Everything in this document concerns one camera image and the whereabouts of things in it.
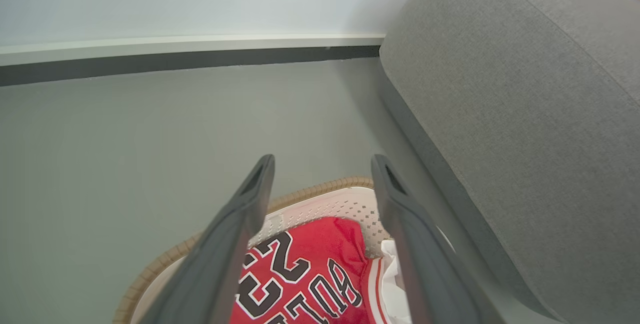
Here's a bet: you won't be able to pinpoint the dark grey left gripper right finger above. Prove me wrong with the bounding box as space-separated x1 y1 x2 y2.
371 154 506 324

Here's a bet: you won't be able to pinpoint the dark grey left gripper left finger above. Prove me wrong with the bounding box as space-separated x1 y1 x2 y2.
138 154 276 324

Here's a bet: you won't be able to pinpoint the white perforated laundry basket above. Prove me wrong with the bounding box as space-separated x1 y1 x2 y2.
113 176 457 324

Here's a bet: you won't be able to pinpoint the white cloth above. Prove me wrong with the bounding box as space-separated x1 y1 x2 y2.
380 238 413 323

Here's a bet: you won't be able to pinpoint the red basketball jersey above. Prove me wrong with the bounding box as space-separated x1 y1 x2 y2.
229 216 388 324

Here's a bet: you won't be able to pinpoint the grey fabric sofa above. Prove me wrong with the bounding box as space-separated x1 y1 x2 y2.
378 0 640 322

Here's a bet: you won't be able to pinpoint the white and black baseboard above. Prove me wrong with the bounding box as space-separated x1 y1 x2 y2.
0 33 387 88

